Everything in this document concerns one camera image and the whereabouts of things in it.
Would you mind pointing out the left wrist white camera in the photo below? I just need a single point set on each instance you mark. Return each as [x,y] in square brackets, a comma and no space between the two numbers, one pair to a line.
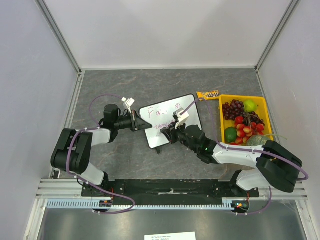
[127,103]

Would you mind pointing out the yellow plastic fruit tray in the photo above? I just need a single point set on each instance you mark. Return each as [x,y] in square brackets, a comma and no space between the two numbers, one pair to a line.
[261,113]

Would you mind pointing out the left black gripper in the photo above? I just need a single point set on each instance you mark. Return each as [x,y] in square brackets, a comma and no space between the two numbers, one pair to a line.
[135,121]

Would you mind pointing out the green pear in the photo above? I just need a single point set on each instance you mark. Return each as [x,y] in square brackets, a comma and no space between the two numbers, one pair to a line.
[250,105]

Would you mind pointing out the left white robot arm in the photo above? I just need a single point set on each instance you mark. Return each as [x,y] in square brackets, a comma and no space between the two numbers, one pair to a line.
[73,149]

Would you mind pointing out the yellow candy packet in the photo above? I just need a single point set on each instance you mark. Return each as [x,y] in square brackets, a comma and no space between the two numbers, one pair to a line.
[208,95]

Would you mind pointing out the white whiteboard black frame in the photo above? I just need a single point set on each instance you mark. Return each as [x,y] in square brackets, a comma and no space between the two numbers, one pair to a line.
[160,115]

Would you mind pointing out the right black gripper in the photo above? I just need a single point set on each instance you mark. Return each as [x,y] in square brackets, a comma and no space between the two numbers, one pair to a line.
[171,133]

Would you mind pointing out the red cherries cluster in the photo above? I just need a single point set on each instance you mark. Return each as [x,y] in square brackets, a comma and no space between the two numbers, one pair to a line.
[247,128]

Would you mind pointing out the green lime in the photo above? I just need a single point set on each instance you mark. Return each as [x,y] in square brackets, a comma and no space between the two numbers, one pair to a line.
[230,135]

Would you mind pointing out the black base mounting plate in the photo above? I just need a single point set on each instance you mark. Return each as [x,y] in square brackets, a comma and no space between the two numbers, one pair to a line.
[174,191]

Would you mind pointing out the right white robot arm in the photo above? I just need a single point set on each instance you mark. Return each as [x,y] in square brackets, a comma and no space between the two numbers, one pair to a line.
[271,165]

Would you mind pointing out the purple grape bunch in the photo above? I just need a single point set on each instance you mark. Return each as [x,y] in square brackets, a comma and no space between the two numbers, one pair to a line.
[233,109]

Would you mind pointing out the green netted melon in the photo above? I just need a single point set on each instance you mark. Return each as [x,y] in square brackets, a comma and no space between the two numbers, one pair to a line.
[257,140]

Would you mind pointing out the white paper label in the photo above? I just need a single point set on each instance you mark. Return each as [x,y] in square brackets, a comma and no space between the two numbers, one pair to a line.
[172,236]

